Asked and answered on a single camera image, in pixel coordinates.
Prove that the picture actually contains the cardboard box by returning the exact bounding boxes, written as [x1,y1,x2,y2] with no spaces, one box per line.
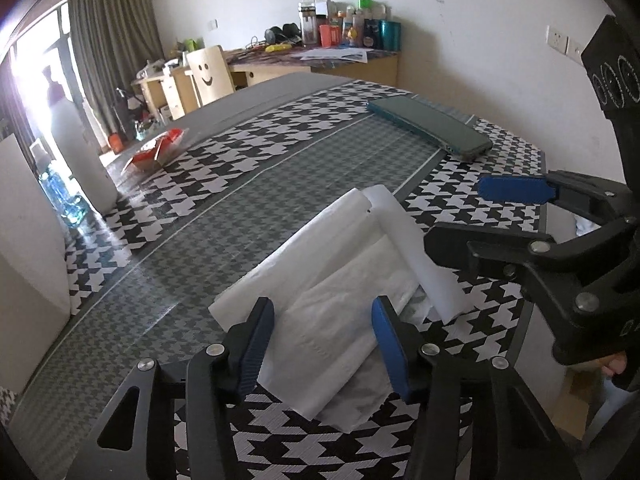
[555,367,608,441]

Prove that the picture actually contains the glass balcony door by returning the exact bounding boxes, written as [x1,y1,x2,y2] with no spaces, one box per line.
[0,2,81,161]

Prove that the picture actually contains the clear blue water bottle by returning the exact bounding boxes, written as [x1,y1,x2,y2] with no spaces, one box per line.
[30,142,93,228]

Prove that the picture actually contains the white foam box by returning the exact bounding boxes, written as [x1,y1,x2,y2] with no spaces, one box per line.
[0,135,72,396]

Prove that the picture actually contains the white bottle with red cap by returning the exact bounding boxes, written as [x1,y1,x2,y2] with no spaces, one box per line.
[44,65,120,215]

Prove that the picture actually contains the white printed papers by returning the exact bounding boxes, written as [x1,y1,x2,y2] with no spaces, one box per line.
[292,46,373,63]

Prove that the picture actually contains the white plastic sheet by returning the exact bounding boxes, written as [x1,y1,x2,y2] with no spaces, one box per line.
[361,185,467,321]

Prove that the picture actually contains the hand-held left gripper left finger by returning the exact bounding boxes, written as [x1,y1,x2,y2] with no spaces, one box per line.
[65,296,276,480]

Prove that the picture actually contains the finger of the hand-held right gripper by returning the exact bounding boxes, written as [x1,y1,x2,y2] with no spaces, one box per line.
[424,214,637,342]
[477,170,632,227]

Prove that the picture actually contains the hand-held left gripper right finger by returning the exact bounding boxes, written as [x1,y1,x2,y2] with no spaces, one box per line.
[371,295,571,480]

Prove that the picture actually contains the red snack wrapper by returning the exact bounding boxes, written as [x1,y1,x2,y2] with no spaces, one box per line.
[122,127,193,175]

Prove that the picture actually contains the wooden desk with patterned top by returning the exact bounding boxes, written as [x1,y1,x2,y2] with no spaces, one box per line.
[222,47,401,93]

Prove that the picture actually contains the brown curtain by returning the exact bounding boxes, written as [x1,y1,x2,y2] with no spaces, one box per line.
[66,0,166,126]

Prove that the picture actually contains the teal cup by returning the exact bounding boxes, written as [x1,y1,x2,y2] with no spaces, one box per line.
[378,20,402,52]

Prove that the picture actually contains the smartphone in teal case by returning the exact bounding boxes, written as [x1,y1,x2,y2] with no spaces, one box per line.
[366,96,495,163]

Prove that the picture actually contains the black headphones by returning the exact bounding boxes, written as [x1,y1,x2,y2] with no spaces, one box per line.
[265,25,301,43]

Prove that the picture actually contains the translucent plastic bag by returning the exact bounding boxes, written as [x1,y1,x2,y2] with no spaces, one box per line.
[280,255,436,433]

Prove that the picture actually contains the wooden chair with smiley face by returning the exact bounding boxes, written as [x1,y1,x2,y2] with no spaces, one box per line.
[184,45,236,108]

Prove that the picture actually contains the white plastic bag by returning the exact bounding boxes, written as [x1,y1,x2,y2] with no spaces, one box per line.
[207,187,426,421]

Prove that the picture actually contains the person's right hand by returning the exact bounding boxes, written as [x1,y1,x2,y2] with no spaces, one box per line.
[600,351,630,377]

